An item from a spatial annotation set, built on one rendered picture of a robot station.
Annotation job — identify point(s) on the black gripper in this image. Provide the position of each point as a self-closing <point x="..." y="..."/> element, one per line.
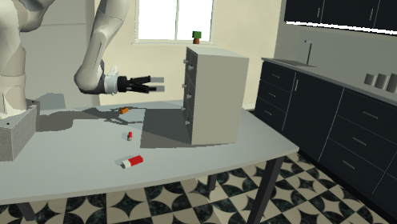
<point x="125" y="85"/>

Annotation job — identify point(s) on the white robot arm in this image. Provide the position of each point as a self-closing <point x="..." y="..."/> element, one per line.
<point x="27" y="15"/>

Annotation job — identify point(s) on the small grey chest of drawers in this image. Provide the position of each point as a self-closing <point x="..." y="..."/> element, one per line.
<point x="218" y="98"/>

